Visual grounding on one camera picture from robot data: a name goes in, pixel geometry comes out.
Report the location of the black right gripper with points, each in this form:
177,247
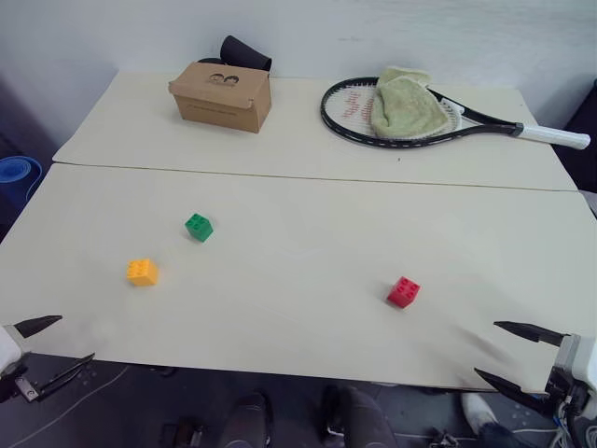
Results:
565,380

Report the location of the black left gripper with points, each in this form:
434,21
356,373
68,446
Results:
10,389

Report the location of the white shoe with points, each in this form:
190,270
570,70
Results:
478,411

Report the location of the yellow toy building block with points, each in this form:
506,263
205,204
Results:
141,274

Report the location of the red toy building block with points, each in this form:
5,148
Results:
402,293

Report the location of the dark rounded shape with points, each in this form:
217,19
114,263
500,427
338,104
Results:
359,417
247,420

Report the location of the blue rolled foam mat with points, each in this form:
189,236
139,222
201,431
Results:
18,173

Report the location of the green toy building block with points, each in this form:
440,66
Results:
198,228

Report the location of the black tennis racket white grip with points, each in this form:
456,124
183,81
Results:
485,122

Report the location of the light green towel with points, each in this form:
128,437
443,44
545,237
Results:
406,109

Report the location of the brown cardboard box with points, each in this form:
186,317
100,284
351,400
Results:
219,100

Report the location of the black rolled fabric sleeve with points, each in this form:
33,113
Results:
246,57

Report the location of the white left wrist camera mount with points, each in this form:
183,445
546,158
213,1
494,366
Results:
8,347

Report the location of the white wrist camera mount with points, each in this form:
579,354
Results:
8,347
587,361

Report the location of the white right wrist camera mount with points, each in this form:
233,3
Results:
587,361

